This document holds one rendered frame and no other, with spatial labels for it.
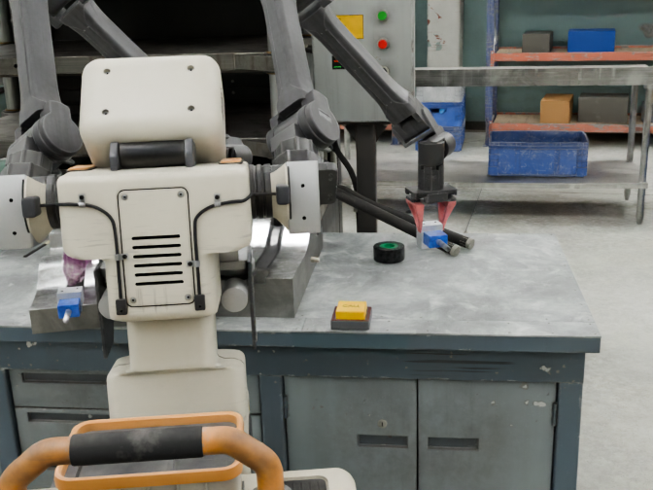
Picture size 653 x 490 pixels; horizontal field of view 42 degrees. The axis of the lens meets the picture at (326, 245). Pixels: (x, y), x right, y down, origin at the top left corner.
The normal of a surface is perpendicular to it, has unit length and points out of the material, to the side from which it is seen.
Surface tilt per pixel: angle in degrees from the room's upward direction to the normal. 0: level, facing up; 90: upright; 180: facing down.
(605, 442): 0
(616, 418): 0
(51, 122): 58
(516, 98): 90
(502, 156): 91
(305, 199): 82
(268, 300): 90
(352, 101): 90
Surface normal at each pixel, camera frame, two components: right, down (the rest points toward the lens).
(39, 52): 0.72, -0.44
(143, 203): 0.07, 0.16
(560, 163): -0.18, 0.33
